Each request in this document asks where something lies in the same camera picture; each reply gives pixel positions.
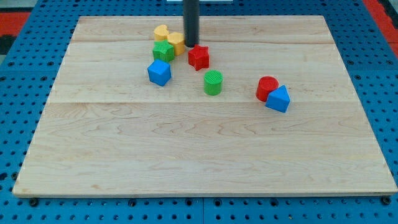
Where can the red star block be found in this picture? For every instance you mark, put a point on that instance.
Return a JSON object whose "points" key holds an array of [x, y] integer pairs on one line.
{"points": [[198, 57]]}

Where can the green star block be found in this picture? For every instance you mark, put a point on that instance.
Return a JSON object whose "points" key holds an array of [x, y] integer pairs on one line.
{"points": [[163, 50]]}

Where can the green cylinder block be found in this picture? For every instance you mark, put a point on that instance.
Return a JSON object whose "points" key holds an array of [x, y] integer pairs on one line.
{"points": [[213, 80]]}

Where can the blue cube block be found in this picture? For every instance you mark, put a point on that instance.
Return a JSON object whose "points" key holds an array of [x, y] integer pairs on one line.
{"points": [[159, 72]]}

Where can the red cylinder block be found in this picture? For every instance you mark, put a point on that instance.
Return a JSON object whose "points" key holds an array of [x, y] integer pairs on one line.
{"points": [[266, 85]]}

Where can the yellow hexagon block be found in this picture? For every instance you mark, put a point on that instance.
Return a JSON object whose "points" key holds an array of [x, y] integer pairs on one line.
{"points": [[177, 40]]}

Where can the blue triangle block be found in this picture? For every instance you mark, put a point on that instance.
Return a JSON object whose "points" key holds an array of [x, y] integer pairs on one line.
{"points": [[278, 99]]}

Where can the yellow crescent block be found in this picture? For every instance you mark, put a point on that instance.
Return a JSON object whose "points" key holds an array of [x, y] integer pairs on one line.
{"points": [[161, 33]]}

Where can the light wooden board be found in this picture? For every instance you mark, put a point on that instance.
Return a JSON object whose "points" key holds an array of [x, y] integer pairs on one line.
{"points": [[108, 132]]}

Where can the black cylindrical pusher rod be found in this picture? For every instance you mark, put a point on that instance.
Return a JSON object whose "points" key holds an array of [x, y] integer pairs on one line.
{"points": [[191, 10]]}

